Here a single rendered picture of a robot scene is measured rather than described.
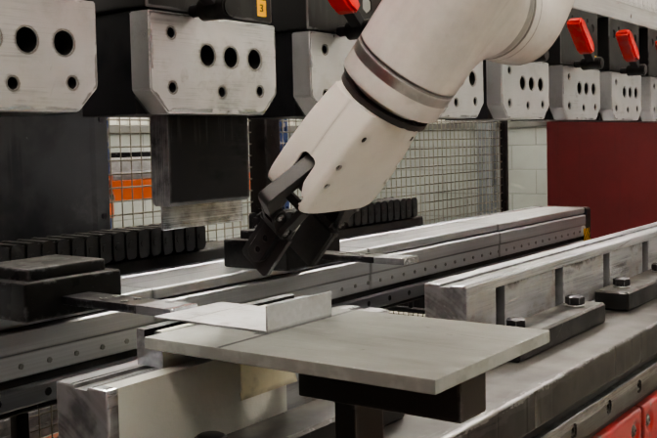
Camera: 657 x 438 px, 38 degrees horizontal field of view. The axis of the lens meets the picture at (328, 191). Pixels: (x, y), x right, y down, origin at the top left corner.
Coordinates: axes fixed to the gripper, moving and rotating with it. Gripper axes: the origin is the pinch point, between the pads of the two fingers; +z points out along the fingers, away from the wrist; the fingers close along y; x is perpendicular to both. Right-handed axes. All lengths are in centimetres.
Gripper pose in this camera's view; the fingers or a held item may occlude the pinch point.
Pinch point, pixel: (288, 244)
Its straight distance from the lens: 78.7
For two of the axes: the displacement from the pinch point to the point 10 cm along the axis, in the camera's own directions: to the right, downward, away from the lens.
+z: -5.0, 7.6, 4.2
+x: 6.3, 6.5, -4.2
